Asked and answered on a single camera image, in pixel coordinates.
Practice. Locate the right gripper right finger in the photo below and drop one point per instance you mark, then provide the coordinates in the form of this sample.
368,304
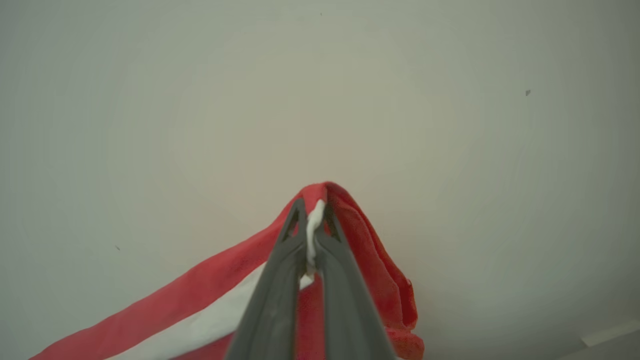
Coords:
347,310

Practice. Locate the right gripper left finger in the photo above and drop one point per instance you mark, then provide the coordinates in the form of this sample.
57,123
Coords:
272,310

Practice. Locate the red white shirt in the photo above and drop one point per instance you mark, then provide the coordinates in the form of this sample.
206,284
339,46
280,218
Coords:
200,285

